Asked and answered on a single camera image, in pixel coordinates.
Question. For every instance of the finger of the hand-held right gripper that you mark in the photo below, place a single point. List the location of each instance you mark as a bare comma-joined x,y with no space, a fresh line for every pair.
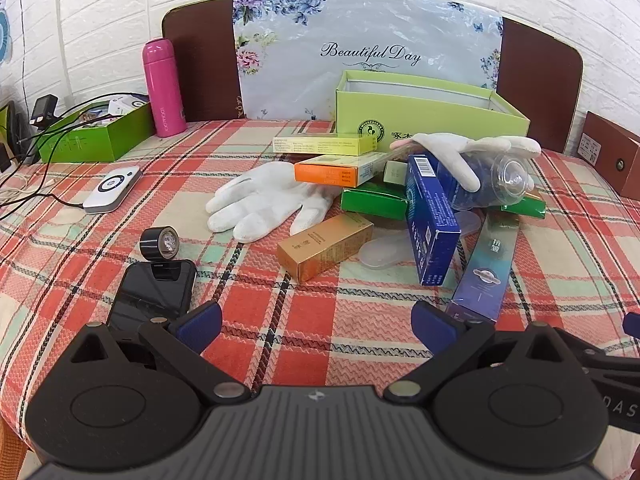
610,357
632,322

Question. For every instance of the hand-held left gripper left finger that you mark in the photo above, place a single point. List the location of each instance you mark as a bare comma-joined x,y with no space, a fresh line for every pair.
200,321

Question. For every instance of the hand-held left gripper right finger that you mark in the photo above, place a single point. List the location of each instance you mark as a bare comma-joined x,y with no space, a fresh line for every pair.
430,322

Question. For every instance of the long purple box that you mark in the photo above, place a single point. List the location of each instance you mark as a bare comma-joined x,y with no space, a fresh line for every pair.
482,280

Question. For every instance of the dark blue box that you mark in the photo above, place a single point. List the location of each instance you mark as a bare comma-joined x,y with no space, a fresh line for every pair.
430,240

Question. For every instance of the translucent plastic piece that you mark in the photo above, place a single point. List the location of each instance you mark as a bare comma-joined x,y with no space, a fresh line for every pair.
382,252

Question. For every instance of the gold box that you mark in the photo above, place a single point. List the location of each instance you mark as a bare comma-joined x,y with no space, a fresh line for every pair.
320,247

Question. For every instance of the pink and white socks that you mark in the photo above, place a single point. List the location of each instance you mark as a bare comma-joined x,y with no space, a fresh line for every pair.
270,195

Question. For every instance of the small pale green box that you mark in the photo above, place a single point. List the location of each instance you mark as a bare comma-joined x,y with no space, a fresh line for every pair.
395,172

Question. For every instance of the clear bottle with blue contents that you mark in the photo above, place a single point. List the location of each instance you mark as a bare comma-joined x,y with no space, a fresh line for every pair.
505,180

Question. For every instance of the white glove pink cuff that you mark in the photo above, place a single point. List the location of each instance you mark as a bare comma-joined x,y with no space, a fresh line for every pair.
450,147

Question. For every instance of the orange and white box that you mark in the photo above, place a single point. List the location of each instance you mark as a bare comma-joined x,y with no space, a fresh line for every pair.
325,172

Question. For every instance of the large light green box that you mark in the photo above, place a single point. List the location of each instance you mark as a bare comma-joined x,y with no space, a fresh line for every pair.
450,120

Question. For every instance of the long yellow box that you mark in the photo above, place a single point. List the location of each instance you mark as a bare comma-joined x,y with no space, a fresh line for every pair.
320,146

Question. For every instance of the black smartphone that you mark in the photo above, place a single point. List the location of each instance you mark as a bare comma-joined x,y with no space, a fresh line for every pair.
145,300

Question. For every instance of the black tape roll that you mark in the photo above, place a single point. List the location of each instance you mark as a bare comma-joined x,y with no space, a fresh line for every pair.
150,246

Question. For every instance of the red plaid blanket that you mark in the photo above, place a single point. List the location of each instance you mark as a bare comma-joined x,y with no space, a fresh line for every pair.
300,320

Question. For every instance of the white power bank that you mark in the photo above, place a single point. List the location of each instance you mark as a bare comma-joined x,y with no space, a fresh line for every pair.
107,192

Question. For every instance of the brown box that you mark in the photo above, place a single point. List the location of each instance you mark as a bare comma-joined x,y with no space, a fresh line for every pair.
610,160

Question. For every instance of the dark green open box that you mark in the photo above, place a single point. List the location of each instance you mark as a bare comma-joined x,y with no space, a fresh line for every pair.
125,135

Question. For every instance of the small white box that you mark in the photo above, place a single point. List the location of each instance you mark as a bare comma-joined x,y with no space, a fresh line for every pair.
125,106

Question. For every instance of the pink thermos bottle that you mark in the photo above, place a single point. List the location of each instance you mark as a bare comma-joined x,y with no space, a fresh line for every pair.
162,90

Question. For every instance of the black charger adapter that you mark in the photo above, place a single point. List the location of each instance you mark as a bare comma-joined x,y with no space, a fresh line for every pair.
44,110

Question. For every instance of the black device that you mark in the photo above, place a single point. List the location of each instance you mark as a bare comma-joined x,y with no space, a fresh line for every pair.
10,135

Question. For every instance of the floral plastic bedding bag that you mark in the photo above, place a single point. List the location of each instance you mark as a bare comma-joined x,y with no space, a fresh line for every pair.
300,70

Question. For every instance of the blue wall decoration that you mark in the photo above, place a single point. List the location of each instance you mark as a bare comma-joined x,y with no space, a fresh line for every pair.
4,25

